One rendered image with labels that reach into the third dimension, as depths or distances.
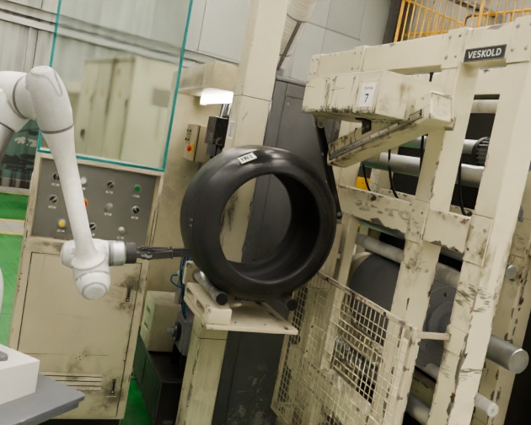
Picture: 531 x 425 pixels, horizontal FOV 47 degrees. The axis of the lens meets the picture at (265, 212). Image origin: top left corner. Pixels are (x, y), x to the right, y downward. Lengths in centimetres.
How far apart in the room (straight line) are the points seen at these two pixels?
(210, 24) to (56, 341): 1025
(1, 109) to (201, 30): 1066
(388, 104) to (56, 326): 172
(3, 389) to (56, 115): 78
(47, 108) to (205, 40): 1070
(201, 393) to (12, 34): 926
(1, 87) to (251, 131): 101
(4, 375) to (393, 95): 145
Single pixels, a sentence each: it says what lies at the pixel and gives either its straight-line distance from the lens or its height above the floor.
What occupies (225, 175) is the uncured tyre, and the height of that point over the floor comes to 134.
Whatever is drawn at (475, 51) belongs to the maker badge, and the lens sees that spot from 222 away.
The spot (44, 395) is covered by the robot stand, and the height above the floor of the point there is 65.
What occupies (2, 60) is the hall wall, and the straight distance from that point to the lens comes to 1129.
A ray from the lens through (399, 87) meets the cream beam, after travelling 210.
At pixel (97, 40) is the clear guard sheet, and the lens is 277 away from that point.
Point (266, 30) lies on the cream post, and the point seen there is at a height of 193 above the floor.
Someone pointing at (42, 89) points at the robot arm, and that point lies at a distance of 190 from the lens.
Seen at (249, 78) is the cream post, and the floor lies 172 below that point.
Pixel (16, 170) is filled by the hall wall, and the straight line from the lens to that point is 1135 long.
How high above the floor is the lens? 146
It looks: 6 degrees down
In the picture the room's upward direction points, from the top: 11 degrees clockwise
